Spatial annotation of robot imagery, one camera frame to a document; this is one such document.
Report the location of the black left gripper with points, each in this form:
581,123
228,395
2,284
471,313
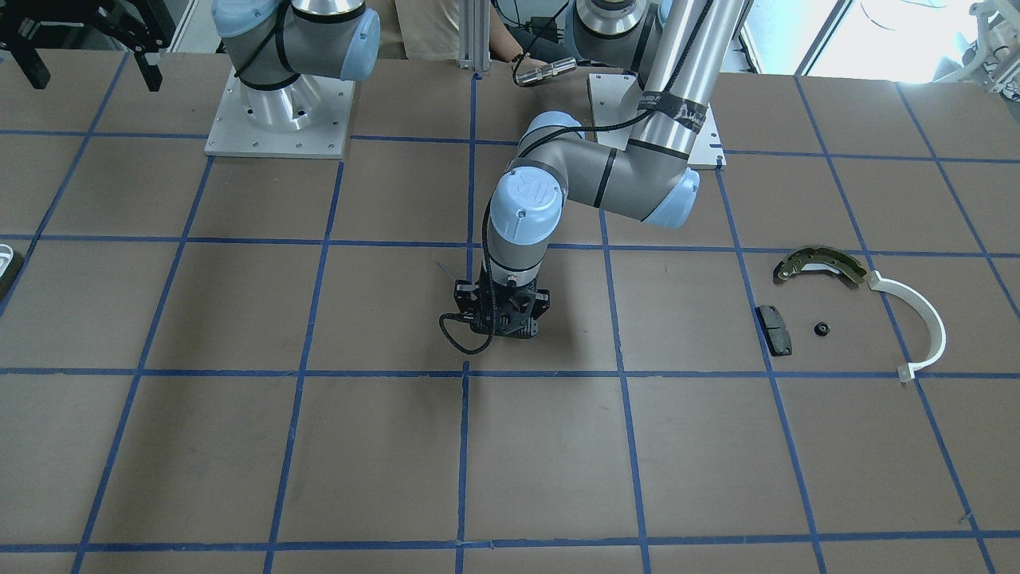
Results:
464,297

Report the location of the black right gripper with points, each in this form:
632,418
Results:
24,38

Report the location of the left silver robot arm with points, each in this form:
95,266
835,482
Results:
637,160

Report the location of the silver ribbed metal tray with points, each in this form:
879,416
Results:
11,264

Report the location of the dark brake pad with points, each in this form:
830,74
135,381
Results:
774,330

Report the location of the olive brake shoe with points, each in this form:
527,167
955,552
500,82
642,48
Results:
820,259

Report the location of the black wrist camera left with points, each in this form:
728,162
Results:
467,297

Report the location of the aluminium frame post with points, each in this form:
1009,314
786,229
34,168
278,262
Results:
473,36

